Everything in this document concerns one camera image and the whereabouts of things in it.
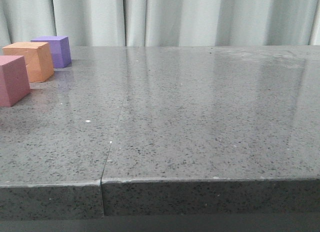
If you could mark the pink foam cube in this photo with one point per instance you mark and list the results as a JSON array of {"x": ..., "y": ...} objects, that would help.
[{"x": 14, "y": 83}]

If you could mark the white pleated curtain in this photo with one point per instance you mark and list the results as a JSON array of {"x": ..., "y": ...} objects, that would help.
[{"x": 163, "y": 22}]

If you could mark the purple foam cube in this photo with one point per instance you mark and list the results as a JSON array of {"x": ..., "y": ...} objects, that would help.
[{"x": 59, "y": 48}]

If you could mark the orange foam cube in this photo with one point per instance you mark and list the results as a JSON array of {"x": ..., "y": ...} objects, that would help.
[{"x": 38, "y": 59}]

